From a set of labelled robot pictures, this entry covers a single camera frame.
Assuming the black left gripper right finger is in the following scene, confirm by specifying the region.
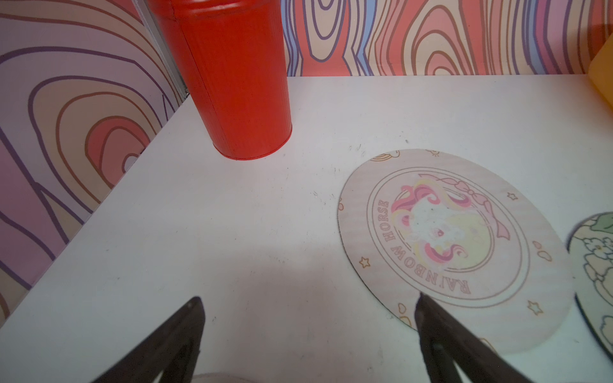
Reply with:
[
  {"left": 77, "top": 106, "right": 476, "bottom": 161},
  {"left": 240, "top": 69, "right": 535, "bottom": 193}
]
[{"left": 415, "top": 293, "right": 529, "bottom": 382}]

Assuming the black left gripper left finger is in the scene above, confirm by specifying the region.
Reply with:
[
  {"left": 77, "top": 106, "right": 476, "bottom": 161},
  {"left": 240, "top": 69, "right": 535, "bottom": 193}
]
[{"left": 95, "top": 296, "right": 206, "bottom": 382}]

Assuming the pink rainbow horse coaster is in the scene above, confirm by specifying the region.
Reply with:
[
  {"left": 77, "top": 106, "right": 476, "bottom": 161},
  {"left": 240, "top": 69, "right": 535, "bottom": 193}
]
[{"left": 338, "top": 149, "right": 575, "bottom": 354}]

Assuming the green floral bear coaster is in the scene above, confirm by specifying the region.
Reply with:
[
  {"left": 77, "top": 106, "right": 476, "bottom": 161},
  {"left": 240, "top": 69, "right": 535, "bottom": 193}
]
[{"left": 567, "top": 212, "right": 612, "bottom": 358}]

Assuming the yellow plastic storage box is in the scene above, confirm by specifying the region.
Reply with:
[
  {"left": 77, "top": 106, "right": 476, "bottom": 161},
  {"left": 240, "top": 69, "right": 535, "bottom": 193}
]
[{"left": 587, "top": 35, "right": 613, "bottom": 107}]

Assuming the red cylindrical cup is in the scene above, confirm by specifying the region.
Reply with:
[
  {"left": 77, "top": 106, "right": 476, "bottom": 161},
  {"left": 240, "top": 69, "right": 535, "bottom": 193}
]
[{"left": 148, "top": 1, "right": 292, "bottom": 161}]

